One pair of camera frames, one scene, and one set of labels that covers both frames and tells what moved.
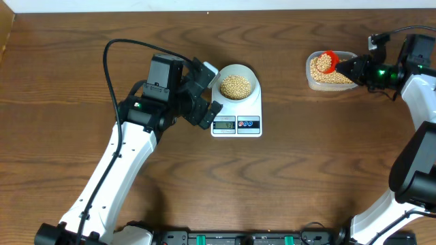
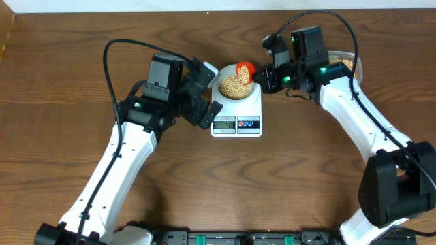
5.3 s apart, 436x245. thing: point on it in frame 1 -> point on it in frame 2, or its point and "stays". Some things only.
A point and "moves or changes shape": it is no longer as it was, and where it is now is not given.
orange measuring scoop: x=334 y=60 moves or changes shape
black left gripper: x=199 y=105 stays
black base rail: x=259 y=237 stays
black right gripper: x=359 y=73 -> x=268 y=84
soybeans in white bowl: x=235 y=87 stays
